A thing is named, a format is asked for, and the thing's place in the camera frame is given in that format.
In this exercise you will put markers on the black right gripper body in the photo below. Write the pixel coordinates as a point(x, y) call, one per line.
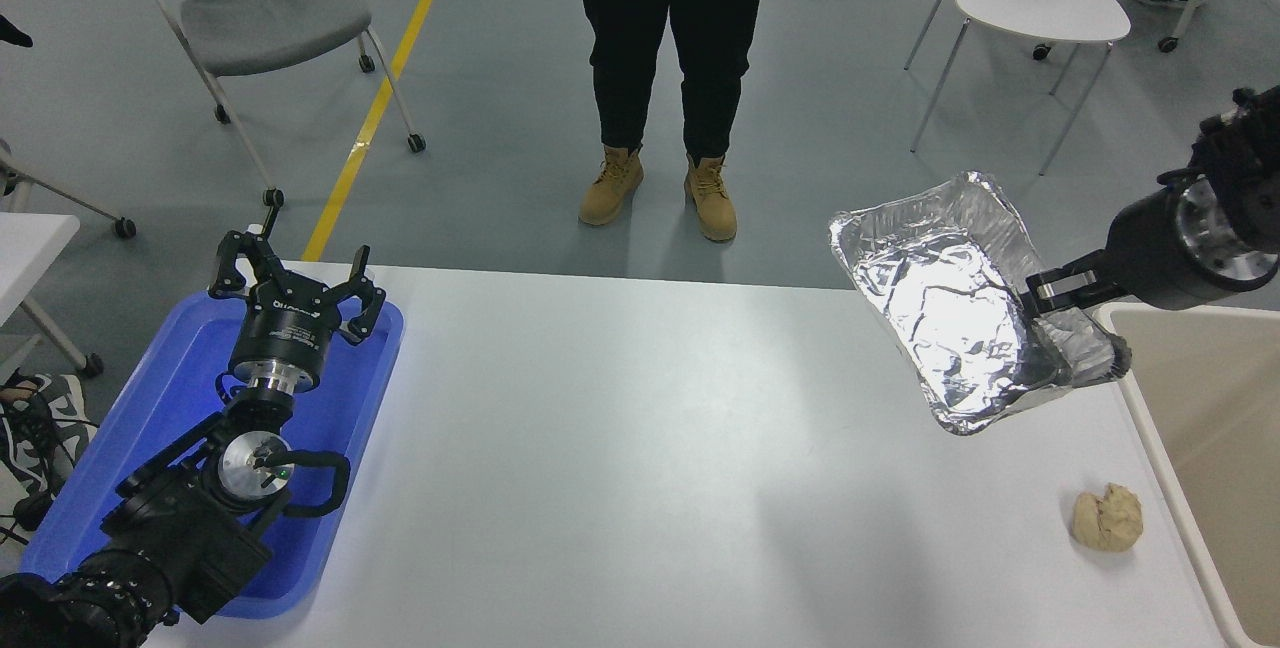
point(1150, 253)

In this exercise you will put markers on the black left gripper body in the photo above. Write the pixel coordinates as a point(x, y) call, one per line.
point(285, 333)

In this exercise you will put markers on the silver foil tray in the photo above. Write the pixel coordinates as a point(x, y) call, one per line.
point(930, 308)

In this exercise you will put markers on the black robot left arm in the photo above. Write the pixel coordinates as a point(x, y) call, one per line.
point(180, 538)

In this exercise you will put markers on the large pale bin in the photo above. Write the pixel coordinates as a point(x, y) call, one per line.
point(1220, 428)

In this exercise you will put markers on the chair leg with caster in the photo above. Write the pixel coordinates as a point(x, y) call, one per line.
point(124, 227)

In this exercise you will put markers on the blue plastic tray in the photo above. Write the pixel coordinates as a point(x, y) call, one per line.
point(150, 408)

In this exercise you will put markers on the crumpled tan paper ball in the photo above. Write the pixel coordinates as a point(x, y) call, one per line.
point(1108, 518)

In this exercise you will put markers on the small white table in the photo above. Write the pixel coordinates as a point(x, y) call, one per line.
point(30, 248)

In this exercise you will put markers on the grey padded chair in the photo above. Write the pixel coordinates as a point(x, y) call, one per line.
point(270, 18)

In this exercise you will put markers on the small black object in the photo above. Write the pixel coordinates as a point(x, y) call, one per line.
point(12, 32)

